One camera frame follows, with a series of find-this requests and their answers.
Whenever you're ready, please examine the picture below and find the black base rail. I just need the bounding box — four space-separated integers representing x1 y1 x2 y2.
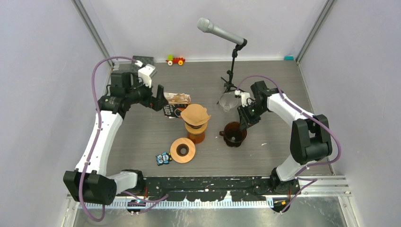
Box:
114 176 301 202

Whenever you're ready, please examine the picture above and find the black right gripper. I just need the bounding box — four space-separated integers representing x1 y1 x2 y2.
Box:
237 102 268 131

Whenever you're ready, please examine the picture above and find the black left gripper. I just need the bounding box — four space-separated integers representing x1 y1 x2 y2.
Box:
126 75 168 111

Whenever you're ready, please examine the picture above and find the brown paper coffee filter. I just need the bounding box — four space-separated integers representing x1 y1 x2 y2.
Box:
181 104 211 126

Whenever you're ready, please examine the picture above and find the brown plastic dripper with handle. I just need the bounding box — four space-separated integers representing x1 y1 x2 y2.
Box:
219 122 247 147

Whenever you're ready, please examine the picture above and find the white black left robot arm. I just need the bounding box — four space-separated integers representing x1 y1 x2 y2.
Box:
63 68 168 205

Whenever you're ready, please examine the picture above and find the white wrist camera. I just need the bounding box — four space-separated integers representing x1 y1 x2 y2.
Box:
235 90 252 107
135 61 157 88

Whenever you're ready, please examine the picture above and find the teal block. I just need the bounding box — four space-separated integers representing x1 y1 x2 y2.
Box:
284 56 295 61

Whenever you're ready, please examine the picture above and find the orange coffee filter box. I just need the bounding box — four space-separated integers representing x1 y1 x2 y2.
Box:
163 92 191 118

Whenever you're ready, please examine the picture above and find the wooden ring collar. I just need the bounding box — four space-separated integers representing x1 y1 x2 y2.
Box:
170 138 196 164

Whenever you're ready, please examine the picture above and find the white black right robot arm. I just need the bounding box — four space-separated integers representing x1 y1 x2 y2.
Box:
235 81 332 194

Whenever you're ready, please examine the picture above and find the black microphone tripod stand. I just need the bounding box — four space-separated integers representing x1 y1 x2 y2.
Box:
221 39 247 94

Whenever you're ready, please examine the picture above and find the blue owl sticker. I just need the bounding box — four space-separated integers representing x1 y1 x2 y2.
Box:
156 152 173 166

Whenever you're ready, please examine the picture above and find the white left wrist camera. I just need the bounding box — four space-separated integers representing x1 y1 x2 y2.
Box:
135 61 157 88

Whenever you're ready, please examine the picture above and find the orange glass carafe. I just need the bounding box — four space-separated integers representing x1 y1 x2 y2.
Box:
187 132 205 144

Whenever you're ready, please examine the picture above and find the clear glass dripper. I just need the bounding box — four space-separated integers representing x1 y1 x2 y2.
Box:
218 92 238 112

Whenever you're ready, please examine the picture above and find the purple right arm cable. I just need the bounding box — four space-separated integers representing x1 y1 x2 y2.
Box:
236 75 342 214

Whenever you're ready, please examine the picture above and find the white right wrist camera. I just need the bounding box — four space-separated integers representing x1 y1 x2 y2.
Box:
235 90 252 107

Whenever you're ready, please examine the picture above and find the grey microphone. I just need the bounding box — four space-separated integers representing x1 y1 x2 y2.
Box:
197 17 247 48

